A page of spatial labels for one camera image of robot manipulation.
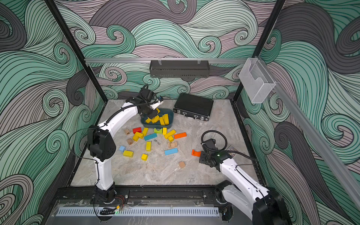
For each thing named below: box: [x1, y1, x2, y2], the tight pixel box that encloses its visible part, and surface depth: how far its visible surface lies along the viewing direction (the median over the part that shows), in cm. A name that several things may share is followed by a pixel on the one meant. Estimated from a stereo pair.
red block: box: [132, 127, 143, 135], surface depth 100 cm
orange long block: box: [173, 132, 188, 139], surface depth 102 cm
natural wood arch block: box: [167, 141, 178, 150], surface depth 94 cm
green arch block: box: [153, 127, 163, 135], surface depth 100 cm
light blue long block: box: [164, 147, 179, 156], surface depth 92 cm
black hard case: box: [172, 93, 215, 122], surface depth 109 cm
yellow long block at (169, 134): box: [164, 129, 177, 140], surface depth 101 cm
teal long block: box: [144, 133, 158, 142], surface depth 100 cm
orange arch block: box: [191, 149, 202, 158], surface depth 91 cm
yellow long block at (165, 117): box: [162, 113, 170, 126], surface depth 107 cm
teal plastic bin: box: [140, 108, 175, 129], surface depth 106 cm
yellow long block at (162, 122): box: [158, 116, 166, 126], surface depth 106 cm
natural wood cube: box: [179, 161, 186, 169], surface depth 87 cm
